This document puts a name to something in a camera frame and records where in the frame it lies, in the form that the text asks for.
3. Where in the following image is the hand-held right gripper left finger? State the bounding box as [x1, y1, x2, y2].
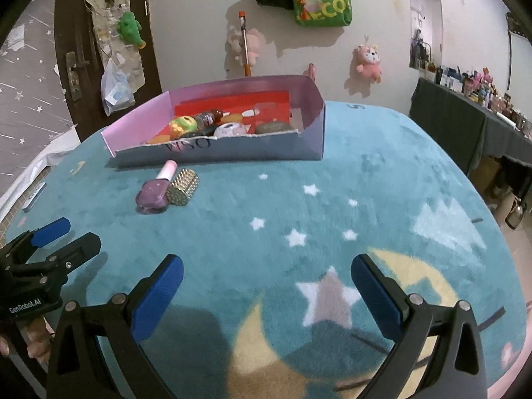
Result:
[46, 253, 186, 399]

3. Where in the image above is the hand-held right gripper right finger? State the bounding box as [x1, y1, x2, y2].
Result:
[350, 253, 488, 399]

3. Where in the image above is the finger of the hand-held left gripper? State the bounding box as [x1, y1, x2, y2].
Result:
[0, 217, 72, 264]
[17, 233, 102, 287]

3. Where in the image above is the yellow green toy figure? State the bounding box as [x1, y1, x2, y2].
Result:
[149, 115, 199, 145]

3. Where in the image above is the purple cardboard box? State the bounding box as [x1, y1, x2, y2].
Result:
[101, 75, 326, 170]

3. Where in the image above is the pink round case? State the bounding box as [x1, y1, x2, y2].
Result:
[213, 122, 250, 138]

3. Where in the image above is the glitter jar with red cap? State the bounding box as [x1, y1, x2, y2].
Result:
[195, 109, 227, 130]

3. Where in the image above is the person's left hand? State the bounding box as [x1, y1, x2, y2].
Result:
[0, 319, 56, 359]

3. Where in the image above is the blue nail file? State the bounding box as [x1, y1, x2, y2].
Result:
[23, 182, 47, 212]

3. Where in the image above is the teal star printed blanket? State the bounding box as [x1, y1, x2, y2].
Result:
[0, 100, 514, 399]

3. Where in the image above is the purple nail polish bottle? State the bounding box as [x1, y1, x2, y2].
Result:
[135, 160, 179, 215]

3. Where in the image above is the gold studded cap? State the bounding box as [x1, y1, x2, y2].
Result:
[165, 168, 200, 207]

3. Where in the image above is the clear plastic bag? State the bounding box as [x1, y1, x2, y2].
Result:
[101, 60, 136, 116]

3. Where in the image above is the brown cardboard box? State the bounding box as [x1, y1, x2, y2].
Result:
[478, 156, 504, 200]

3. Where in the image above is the table with dark cloth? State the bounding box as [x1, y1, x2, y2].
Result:
[409, 77, 532, 175]

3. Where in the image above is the grey flat pouch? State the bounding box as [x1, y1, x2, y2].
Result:
[254, 122, 294, 135]

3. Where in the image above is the white paper sheet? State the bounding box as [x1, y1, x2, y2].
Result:
[6, 25, 26, 51]

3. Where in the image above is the clear hanging organizer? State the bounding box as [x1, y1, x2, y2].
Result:
[84, 0, 144, 92]

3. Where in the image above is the dark wooden door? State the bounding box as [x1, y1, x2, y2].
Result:
[54, 0, 164, 142]

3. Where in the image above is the green plush dinosaur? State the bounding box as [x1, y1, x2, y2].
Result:
[115, 11, 147, 48]

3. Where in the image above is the pink plush cat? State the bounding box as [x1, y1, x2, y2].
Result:
[353, 44, 384, 83]

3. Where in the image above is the white orange stick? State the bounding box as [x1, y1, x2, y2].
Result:
[238, 10, 253, 77]

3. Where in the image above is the pink plush pig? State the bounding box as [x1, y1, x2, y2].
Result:
[226, 25, 264, 65]

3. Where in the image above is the metal door handle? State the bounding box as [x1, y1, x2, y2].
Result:
[65, 52, 91, 101]

